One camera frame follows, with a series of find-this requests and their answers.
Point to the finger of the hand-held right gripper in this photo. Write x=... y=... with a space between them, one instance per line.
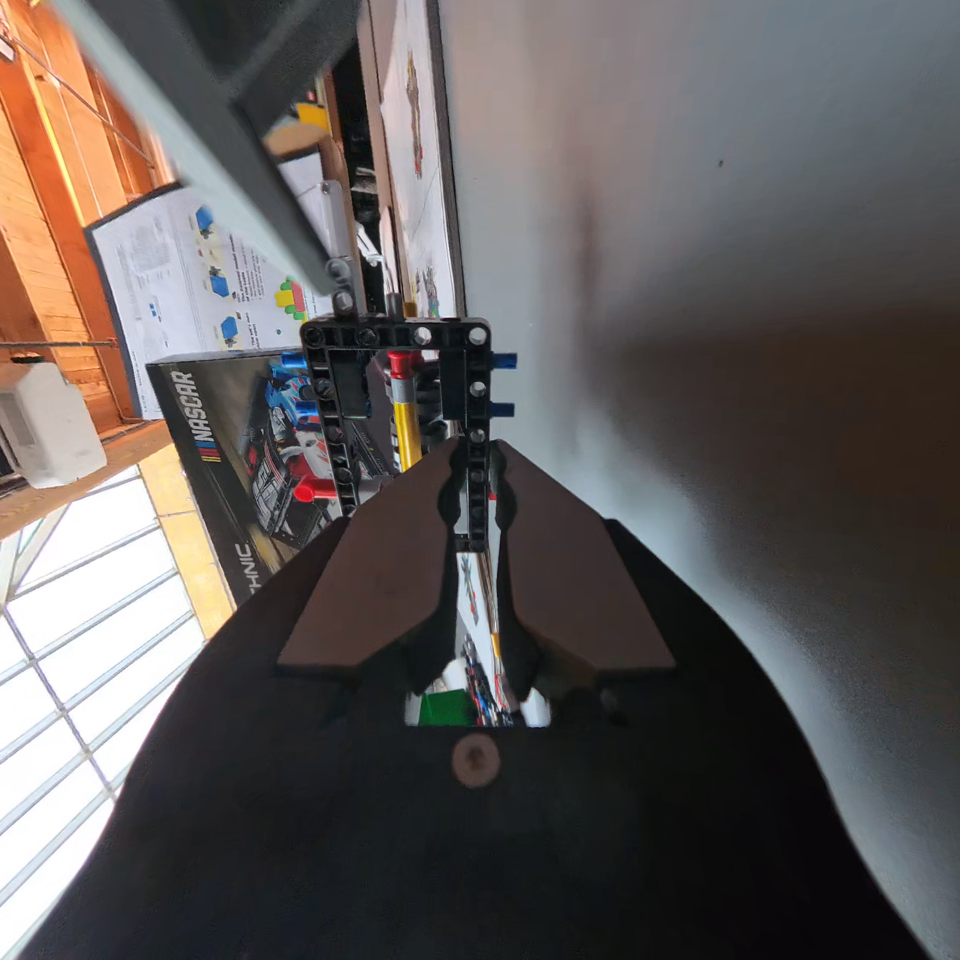
x=225 y=97

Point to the white box device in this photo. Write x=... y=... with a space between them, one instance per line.
x=45 y=427

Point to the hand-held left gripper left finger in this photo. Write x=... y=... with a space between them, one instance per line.
x=367 y=592

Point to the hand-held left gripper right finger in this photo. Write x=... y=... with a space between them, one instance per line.
x=585 y=592

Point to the black frame lego model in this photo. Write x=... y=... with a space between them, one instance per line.
x=450 y=334

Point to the window with white bars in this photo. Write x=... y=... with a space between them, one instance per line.
x=75 y=600

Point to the white poster with brick pictures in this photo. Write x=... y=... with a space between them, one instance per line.
x=172 y=262

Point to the black lego set box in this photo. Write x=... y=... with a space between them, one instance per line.
x=210 y=450

